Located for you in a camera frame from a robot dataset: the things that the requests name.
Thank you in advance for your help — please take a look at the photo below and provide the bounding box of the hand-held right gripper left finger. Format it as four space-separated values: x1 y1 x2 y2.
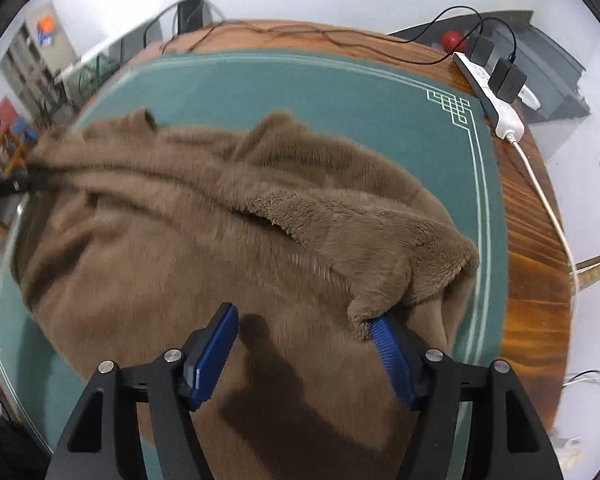
45 302 241 480

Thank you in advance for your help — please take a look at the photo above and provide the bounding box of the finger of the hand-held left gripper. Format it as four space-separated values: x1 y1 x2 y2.
0 172 36 200

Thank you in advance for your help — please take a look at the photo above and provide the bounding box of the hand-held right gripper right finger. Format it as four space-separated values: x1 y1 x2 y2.
369 315 563 480

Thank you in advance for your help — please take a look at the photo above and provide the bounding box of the brown fleece garment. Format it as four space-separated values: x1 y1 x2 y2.
10 107 481 480

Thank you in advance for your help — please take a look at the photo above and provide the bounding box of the grey glass-door cabinet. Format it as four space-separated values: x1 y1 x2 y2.
0 0 76 116

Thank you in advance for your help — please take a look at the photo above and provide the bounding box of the glass top table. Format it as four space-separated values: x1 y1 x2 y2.
55 15 176 106

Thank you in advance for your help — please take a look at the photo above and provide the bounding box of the wooden broom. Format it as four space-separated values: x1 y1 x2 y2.
570 247 600 291

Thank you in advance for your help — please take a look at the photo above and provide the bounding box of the person's black jacket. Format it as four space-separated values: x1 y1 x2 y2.
0 412 51 480

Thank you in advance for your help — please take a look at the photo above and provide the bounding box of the black metal chair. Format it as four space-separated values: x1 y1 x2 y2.
172 0 216 36

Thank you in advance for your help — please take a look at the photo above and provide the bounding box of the white power strip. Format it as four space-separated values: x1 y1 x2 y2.
452 51 526 142

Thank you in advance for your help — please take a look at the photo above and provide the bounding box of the grey box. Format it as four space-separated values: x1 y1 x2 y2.
387 9 591 126

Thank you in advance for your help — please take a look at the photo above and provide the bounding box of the white power cable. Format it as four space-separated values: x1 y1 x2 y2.
510 137 579 292

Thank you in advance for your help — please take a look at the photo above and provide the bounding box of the long black cable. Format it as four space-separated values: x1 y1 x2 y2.
160 19 454 66

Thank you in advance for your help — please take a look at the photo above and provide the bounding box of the black adapter cable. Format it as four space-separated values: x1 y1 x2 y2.
409 6 484 44
480 17 519 64

